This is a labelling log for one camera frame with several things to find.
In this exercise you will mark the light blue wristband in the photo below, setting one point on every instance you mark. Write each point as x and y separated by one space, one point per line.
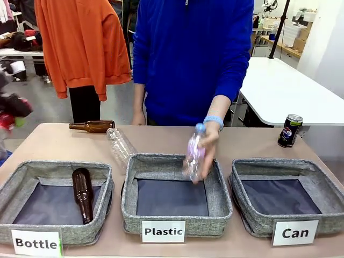
215 121

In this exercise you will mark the blue sweater torso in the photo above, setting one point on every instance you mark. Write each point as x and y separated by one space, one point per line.
190 53

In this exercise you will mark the person's left forearm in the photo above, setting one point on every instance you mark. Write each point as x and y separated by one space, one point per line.
219 106

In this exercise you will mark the white Bottle label card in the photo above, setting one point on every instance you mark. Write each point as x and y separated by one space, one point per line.
36 243

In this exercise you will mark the stack of white boxes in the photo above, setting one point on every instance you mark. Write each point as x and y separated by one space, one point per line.
291 32

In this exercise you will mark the person's left hand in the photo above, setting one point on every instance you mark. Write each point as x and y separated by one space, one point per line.
212 142

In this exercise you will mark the grey fabric basket Can label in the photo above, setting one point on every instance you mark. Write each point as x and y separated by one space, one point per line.
326 185

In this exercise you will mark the grey fabric basket Bottle label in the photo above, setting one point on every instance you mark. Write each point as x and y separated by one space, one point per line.
21 174

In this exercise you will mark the brown glass bottle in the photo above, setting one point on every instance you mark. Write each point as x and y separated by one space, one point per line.
82 188
94 127

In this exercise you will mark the clear plastic bottle without label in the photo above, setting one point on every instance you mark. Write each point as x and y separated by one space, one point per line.
119 145

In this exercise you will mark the white Plastic label card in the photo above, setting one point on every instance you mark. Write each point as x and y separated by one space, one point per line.
163 231

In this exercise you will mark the white Can label card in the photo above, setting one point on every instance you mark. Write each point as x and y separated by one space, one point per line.
295 232

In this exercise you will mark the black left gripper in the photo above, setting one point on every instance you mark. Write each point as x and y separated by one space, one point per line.
14 106

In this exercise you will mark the grey fabric basket Plastic label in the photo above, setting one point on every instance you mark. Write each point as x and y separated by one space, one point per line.
174 224

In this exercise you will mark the wooden workbench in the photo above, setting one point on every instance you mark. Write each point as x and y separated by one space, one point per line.
282 45

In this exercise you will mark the person's right hand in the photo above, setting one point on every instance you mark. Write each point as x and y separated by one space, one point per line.
139 119

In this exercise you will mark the black tripod pole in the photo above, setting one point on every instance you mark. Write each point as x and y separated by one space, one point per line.
279 27

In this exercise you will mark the person's right forearm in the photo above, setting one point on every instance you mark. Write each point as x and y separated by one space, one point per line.
139 96

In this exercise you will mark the cardboard box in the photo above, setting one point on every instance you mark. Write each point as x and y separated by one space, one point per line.
302 39

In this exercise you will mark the orange hoodie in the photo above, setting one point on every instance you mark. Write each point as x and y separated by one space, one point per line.
80 40

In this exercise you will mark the black Pepsi can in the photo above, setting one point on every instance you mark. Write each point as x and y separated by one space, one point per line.
289 133

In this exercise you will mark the white clothes table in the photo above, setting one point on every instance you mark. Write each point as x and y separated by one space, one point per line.
21 52

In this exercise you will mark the plastic bottle with pink label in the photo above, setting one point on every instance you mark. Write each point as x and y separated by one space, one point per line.
194 150

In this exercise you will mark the black trousers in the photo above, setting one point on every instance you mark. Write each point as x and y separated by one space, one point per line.
84 104

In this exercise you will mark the pile of dark clothes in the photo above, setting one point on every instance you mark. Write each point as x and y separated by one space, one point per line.
18 40

